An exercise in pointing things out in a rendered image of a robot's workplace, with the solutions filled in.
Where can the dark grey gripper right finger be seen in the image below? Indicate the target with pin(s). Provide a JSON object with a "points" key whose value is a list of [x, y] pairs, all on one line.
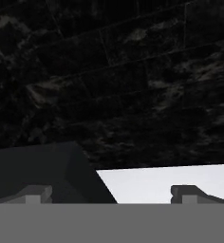
{"points": [[188, 192]]}

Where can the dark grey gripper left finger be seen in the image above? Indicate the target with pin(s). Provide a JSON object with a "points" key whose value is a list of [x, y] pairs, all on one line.
{"points": [[34, 193]]}

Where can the black digital scale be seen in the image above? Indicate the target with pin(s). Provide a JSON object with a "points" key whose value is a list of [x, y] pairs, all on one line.
{"points": [[63, 171]]}

